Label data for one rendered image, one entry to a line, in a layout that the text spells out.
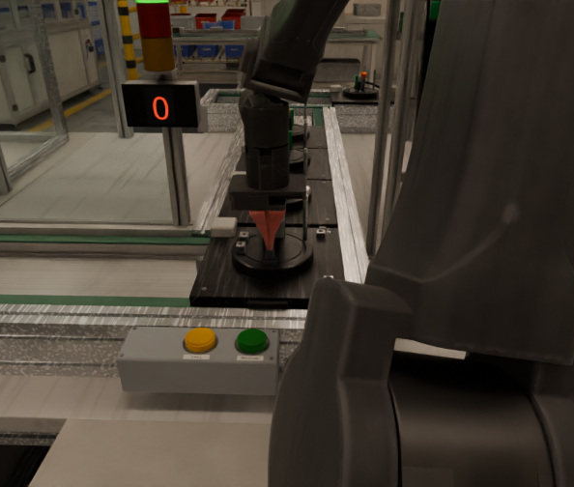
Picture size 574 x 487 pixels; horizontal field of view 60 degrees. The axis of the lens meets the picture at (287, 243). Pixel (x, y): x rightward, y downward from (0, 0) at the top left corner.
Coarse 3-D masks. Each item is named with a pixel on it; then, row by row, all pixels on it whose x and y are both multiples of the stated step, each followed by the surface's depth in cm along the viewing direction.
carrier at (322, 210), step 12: (312, 180) 118; (324, 180) 118; (312, 192) 111; (324, 192) 111; (228, 204) 105; (288, 204) 101; (300, 204) 102; (312, 204) 105; (324, 204) 105; (228, 216) 99; (240, 216) 99; (288, 216) 99; (300, 216) 99; (312, 216) 99; (324, 216) 99; (336, 216) 100
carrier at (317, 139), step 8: (304, 104) 149; (304, 112) 150; (296, 128) 151; (312, 128) 158; (320, 128) 158; (296, 136) 144; (312, 136) 150; (320, 136) 150; (296, 144) 143; (312, 144) 143; (320, 144) 143
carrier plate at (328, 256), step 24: (216, 240) 91; (312, 240) 91; (336, 240) 91; (216, 264) 83; (312, 264) 83; (336, 264) 83; (192, 288) 77; (216, 288) 77; (240, 288) 77; (264, 288) 77; (288, 288) 77
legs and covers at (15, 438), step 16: (0, 432) 72; (16, 432) 72; (32, 432) 72; (48, 432) 71; (0, 448) 132; (16, 448) 140; (32, 448) 145; (48, 448) 148; (0, 464) 132; (16, 464) 140; (32, 464) 140; (0, 480) 132; (16, 480) 136
